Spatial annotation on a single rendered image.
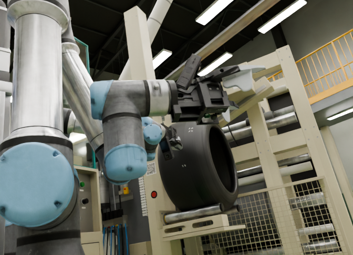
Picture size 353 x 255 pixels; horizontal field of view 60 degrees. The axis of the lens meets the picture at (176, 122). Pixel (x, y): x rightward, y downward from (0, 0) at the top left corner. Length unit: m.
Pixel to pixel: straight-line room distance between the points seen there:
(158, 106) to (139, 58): 1.68
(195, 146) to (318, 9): 11.23
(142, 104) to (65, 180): 0.20
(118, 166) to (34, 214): 0.15
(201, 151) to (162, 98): 1.02
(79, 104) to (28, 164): 0.26
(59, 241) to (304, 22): 12.29
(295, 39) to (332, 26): 1.33
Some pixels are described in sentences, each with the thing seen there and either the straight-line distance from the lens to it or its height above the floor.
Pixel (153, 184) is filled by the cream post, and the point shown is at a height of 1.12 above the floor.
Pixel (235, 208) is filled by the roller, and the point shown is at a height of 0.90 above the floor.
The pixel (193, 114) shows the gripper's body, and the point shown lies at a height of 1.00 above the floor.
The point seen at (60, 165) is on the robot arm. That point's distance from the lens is 0.50.
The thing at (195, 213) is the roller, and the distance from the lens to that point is 1.69.
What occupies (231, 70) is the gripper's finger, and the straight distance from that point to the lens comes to 0.64.
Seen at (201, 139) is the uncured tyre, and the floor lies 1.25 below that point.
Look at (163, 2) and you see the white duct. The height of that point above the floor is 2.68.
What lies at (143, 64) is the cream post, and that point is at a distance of 2.22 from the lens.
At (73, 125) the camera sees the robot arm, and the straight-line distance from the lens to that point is 1.20.
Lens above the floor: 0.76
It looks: 21 degrees up
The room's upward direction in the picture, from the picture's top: 10 degrees counter-clockwise
